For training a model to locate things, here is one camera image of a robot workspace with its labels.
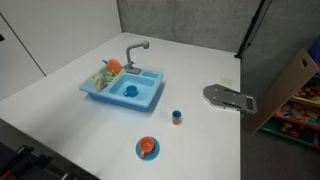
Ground orange toy cup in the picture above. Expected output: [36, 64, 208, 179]
[138, 136, 156, 159]

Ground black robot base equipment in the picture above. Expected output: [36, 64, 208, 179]
[0, 141, 101, 180]

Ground blue toy sink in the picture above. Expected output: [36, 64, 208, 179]
[78, 64, 165, 113]

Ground blue toy cup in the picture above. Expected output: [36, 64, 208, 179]
[123, 85, 139, 98]

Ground small blue orange cup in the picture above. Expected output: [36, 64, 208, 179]
[171, 109, 183, 126]

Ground yellow dish rack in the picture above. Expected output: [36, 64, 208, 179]
[92, 64, 126, 88]

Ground grey toy faucet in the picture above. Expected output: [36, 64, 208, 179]
[125, 40, 151, 75]

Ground orange toy plate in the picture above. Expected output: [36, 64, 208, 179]
[106, 58, 124, 76]

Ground grey metal mounting plate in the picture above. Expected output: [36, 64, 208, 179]
[202, 83, 258, 115]

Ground blue toy saucer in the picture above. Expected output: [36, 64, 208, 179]
[135, 135, 161, 162]

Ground yellow sticker label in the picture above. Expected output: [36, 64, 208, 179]
[219, 77, 234, 86]

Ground black tripod pole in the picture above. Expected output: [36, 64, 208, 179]
[234, 0, 273, 59]

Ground wooden toy shelf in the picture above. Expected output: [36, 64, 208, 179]
[248, 48, 320, 151]

